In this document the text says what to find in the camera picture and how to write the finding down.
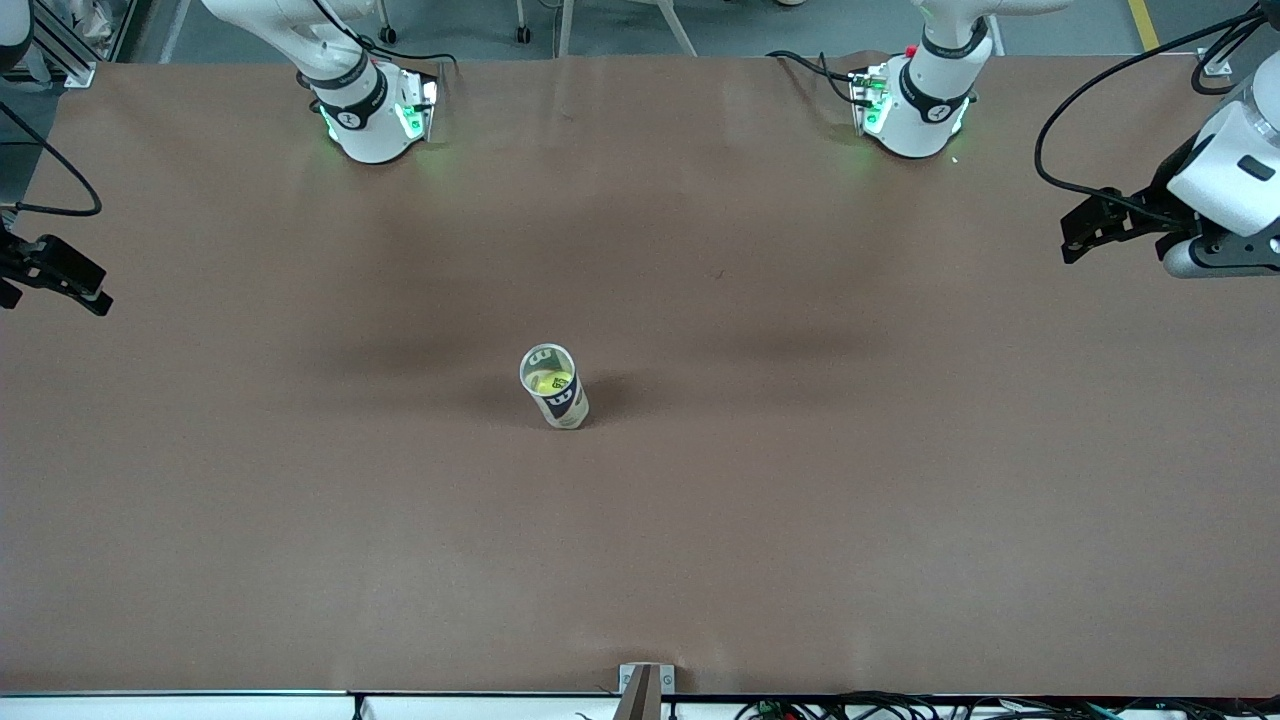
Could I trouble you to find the tangled cable bundle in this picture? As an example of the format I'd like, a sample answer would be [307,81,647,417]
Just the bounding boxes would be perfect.
[733,690,1280,720]

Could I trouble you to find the brown table cover sheet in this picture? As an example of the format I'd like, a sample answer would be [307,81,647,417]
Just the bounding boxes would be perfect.
[0,50,1280,698]

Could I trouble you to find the metal table edge bracket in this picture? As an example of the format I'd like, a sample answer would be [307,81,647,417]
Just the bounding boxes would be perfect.
[618,663,676,696]

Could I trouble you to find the black base cable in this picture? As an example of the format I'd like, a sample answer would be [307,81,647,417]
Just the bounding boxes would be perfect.
[360,38,463,76]
[765,48,863,106]

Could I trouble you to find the black right base cable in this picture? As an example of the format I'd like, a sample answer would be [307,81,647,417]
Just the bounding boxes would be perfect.
[360,38,463,76]

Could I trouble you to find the white table edge rail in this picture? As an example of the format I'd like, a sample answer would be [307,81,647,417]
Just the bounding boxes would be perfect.
[0,690,623,720]

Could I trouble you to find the white tennis ball can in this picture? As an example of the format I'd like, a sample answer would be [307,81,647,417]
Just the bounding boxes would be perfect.
[518,343,591,431]

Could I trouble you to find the aluminium frame profile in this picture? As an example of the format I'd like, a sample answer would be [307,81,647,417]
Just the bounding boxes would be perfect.
[1198,0,1280,78]
[0,0,98,89]

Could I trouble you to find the white stand legs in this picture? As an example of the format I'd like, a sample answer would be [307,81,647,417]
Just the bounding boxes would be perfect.
[508,0,701,59]

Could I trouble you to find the black left base cable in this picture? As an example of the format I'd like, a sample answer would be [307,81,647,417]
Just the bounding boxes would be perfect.
[765,48,863,106]

